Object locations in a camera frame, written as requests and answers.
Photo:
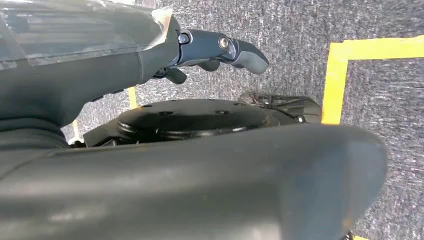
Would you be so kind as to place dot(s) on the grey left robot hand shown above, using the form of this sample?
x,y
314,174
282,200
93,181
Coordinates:
x,y
82,66

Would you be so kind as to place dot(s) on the grey robot body shell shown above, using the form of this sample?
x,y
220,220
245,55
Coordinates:
x,y
198,192

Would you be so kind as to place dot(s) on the black robot foot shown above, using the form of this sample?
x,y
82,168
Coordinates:
x,y
291,106

